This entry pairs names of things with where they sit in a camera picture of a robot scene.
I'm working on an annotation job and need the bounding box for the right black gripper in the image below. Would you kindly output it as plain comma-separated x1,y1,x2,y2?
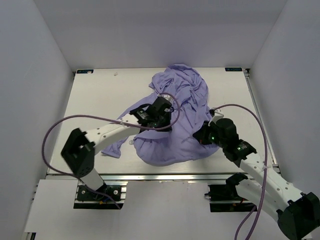
193,120,227,149

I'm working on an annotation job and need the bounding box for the purple jacket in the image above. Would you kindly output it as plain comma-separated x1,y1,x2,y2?
100,63,223,166

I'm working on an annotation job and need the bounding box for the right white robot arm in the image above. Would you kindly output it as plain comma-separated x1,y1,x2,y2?
193,109,320,240

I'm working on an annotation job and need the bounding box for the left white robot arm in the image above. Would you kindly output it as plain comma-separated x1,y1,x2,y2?
61,93,176,200

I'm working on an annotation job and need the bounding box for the right blue table label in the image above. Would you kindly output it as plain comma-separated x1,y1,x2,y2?
224,67,243,72

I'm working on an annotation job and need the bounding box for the blue table label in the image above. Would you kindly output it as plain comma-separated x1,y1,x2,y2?
224,67,243,72
76,69,94,74

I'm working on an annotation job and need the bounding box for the left blue table label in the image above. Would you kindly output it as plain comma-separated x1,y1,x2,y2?
76,69,94,74

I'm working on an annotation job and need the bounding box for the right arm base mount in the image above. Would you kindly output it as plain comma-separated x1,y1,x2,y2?
204,172,255,213

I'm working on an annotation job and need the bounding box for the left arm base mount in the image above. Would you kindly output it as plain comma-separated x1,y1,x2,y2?
73,181,127,210

